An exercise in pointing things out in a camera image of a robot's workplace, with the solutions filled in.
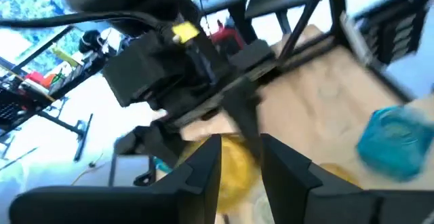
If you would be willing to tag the teal square textured glass vase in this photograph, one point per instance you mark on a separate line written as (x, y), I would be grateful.
(395, 142)

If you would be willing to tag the black desk foot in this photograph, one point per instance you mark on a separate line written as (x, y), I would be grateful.
(68, 129)

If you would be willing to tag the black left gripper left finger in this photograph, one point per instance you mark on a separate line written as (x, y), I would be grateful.
(135, 207)

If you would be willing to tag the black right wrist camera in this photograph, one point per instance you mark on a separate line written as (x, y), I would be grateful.
(193, 61)

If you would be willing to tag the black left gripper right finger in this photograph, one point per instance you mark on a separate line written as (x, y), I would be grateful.
(305, 203)

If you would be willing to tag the black aluminium table frame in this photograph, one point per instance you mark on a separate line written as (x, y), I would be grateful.
(337, 10)

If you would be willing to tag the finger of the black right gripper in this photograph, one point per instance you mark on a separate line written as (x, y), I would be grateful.
(242, 115)
(156, 142)

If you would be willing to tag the teal glass bottle vase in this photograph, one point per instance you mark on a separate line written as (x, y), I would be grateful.
(162, 165)

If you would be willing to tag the small yellow glass vase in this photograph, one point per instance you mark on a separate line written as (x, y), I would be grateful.
(237, 176)

